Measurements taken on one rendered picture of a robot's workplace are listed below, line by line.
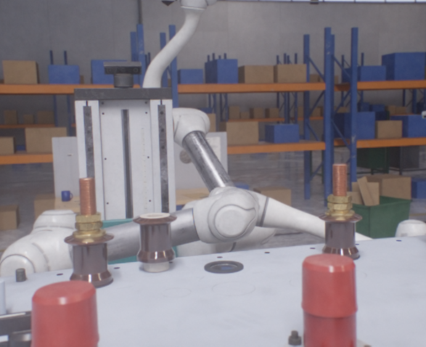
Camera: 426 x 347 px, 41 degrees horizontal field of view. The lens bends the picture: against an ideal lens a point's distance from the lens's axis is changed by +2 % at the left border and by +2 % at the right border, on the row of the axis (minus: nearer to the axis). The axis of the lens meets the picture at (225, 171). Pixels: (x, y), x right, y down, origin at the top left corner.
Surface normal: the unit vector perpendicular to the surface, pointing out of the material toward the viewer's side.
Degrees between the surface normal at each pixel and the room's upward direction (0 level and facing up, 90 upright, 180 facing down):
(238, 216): 91
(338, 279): 89
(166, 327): 0
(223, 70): 90
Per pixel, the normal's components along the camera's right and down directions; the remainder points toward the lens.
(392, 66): -0.97, 0.05
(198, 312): -0.03, -0.99
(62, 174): 0.28, 0.10
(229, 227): 0.02, 0.07
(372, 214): 0.55, 0.15
